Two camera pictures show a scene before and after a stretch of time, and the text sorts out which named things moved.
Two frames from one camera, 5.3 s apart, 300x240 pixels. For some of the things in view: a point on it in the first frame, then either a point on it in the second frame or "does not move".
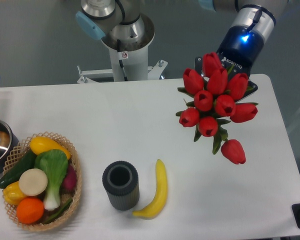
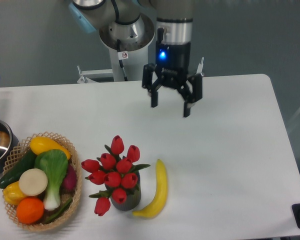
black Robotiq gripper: x=239 y=50 -> x=172 y=63
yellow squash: x=39 y=144 does not move
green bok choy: x=55 y=163 does not move
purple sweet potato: x=69 y=183 does not move
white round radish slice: x=33 y=182 does not move
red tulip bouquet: x=218 y=94 -> x=115 y=170
